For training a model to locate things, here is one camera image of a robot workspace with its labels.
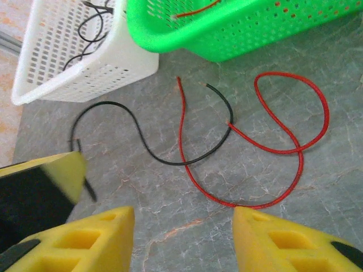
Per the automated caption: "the red cable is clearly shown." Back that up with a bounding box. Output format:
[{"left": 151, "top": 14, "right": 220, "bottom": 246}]
[
  {"left": 174, "top": 0, "right": 222, "bottom": 18},
  {"left": 176, "top": 71, "right": 331, "bottom": 210}
]

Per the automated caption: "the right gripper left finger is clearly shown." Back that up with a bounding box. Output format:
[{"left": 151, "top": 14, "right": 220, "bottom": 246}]
[{"left": 0, "top": 206, "right": 136, "bottom": 272}]

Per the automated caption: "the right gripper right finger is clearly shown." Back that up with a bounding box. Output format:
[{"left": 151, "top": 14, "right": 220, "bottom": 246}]
[{"left": 232, "top": 208, "right": 363, "bottom": 272}]

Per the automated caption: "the green perforated plastic basket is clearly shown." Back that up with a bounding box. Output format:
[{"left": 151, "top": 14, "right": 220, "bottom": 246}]
[{"left": 126, "top": 0, "right": 363, "bottom": 63}]

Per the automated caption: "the white perforated plastic basket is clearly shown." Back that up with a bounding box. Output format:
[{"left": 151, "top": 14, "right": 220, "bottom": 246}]
[{"left": 11, "top": 0, "right": 159, "bottom": 105}]

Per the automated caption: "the black cable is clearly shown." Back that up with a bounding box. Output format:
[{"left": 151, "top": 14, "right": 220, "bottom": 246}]
[
  {"left": 79, "top": 0, "right": 114, "bottom": 43},
  {"left": 69, "top": 82, "right": 235, "bottom": 202},
  {"left": 62, "top": 28, "right": 110, "bottom": 71}
]

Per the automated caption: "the aluminium frame post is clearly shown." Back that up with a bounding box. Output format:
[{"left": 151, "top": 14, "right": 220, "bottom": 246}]
[{"left": 0, "top": 29, "right": 23, "bottom": 56}]

